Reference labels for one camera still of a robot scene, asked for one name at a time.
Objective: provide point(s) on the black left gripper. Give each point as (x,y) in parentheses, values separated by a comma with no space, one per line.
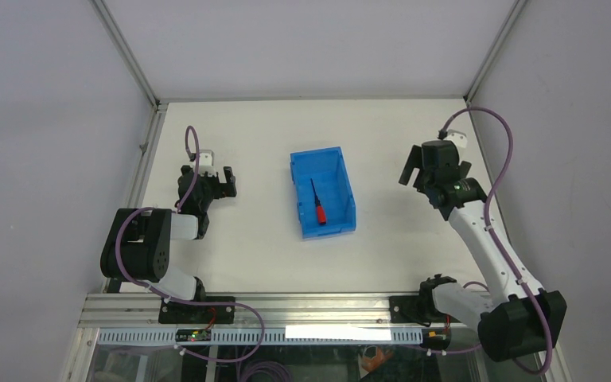
(219,186)

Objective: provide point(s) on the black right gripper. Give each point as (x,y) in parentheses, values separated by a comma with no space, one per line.
(414,161)

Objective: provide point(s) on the red handled screwdriver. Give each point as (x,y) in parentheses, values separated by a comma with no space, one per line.
(320,212)

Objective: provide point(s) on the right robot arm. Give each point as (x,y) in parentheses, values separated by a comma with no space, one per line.
(519,317)

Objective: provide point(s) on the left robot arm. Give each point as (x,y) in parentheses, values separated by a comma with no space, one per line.
(138,243)

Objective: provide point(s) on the blue plastic bin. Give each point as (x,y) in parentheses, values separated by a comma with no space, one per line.
(328,170)

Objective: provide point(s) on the orange object below table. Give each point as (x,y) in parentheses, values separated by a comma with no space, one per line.
(372,357)

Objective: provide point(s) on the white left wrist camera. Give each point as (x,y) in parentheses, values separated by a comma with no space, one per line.
(205,160)

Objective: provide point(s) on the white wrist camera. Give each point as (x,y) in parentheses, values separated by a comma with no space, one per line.
(205,160)
(459,139)

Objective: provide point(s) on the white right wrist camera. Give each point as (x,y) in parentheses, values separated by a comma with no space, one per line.
(459,139)

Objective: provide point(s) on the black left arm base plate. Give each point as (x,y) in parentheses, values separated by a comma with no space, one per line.
(177,313)

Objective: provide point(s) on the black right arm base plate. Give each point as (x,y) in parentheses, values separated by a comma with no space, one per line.
(414,308)

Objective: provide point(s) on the aluminium front rail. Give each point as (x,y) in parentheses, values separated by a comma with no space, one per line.
(140,310)

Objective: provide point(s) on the white slotted cable duct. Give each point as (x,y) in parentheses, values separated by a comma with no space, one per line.
(289,335)

